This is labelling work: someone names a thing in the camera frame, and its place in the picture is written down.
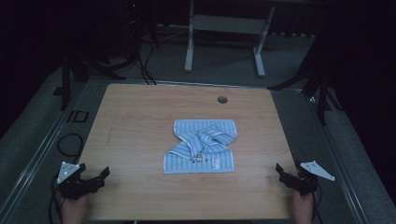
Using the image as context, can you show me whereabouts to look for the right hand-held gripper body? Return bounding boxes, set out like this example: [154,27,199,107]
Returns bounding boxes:
[290,160,336,198]

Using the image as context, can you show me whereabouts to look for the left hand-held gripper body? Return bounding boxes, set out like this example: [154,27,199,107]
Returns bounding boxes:
[56,161,96,201]

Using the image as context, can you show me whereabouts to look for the blue striped towel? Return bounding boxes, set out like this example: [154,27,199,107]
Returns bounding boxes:
[163,119,238,175]

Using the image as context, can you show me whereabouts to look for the person's right hand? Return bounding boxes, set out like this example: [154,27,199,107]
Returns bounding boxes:
[290,189,316,224]

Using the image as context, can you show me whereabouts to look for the person's left hand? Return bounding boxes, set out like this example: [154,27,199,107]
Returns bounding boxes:
[60,193,91,224]

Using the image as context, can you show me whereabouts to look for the black metal stand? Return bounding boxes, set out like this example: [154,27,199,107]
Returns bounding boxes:
[266,46,345,126]
[53,50,127,112]

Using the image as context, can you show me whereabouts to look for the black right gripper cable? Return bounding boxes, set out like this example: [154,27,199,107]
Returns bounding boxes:
[311,185,323,224]

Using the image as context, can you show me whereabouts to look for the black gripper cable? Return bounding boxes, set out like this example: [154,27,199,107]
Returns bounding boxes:
[311,185,323,224]
[48,133,85,224]

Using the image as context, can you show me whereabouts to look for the metal floor rail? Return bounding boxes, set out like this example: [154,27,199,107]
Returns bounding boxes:
[0,81,90,218]
[298,88,372,224]

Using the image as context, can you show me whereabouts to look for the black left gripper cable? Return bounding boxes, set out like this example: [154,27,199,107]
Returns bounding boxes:
[48,133,85,224]

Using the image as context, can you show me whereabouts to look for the black floor cables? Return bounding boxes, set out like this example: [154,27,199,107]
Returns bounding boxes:
[124,31,158,86]

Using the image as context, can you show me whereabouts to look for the white metal desk frame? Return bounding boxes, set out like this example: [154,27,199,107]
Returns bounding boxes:
[184,0,276,78]

